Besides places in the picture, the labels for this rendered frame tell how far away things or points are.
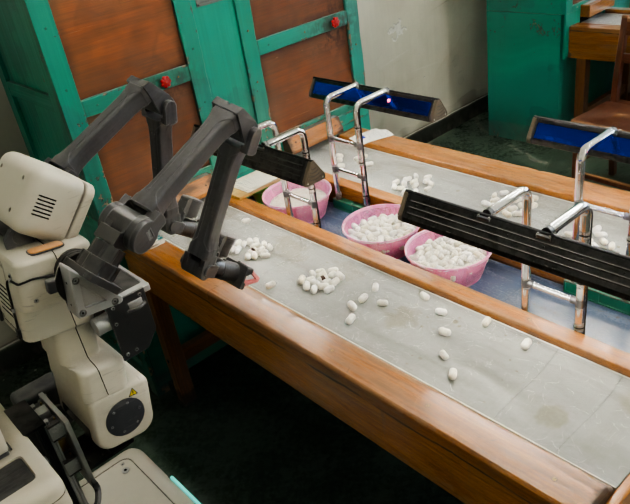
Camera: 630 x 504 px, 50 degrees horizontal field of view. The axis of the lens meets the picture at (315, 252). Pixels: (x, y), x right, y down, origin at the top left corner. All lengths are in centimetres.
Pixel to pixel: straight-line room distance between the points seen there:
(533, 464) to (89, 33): 183
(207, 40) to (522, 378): 165
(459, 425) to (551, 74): 331
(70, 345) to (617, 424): 122
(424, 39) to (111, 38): 271
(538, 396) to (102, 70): 169
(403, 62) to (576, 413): 333
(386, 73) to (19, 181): 326
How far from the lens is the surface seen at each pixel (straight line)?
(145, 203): 148
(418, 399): 160
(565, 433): 158
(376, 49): 441
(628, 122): 387
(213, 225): 173
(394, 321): 187
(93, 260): 144
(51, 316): 164
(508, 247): 154
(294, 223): 238
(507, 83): 477
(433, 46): 483
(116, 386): 175
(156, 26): 253
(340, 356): 174
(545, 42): 455
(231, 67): 271
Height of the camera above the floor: 186
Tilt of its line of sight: 30 degrees down
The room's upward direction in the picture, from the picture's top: 9 degrees counter-clockwise
